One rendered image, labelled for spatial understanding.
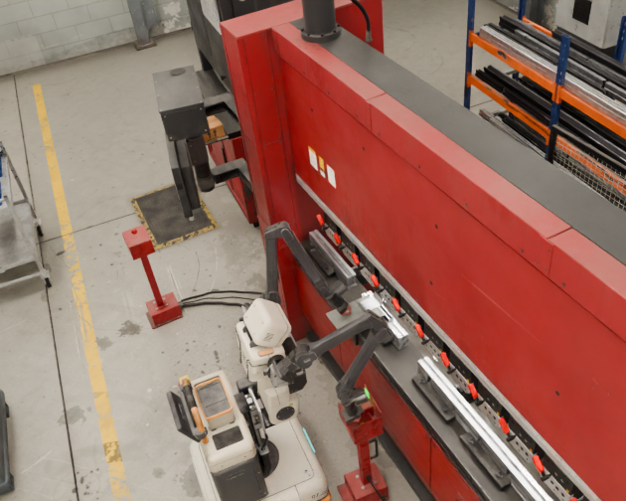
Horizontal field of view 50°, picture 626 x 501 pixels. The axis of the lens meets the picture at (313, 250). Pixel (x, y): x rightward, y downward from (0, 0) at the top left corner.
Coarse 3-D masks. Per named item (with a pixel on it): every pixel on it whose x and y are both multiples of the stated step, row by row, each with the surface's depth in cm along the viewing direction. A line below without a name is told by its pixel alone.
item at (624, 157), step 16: (496, 80) 526; (512, 80) 514; (528, 80) 516; (512, 96) 505; (528, 96) 493; (544, 96) 500; (544, 112) 480; (560, 112) 472; (576, 112) 475; (576, 128) 454; (592, 128) 462; (608, 128) 455; (592, 144) 446; (608, 144) 437; (624, 144) 439; (624, 160) 422; (624, 176) 419
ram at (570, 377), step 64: (320, 128) 339; (320, 192) 375; (384, 192) 299; (384, 256) 327; (448, 256) 266; (512, 256) 225; (448, 320) 288; (512, 320) 241; (576, 320) 206; (512, 384) 258; (576, 384) 219; (576, 448) 234
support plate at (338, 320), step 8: (368, 296) 374; (352, 304) 371; (328, 312) 368; (336, 312) 368; (352, 312) 366; (360, 312) 366; (376, 312) 365; (336, 320) 363; (344, 320) 363; (352, 320) 362; (336, 328) 360
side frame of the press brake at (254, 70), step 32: (224, 32) 355; (256, 32) 342; (352, 32) 367; (256, 64) 352; (256, 96) 362; (256, 128) 373; (288, 128) 383; (256, 160) 391; (288, 160) 395; (256, 192) 419; (288, 192) 409; (288, 256) 438; (288, 288) 454; (288, 320) 472
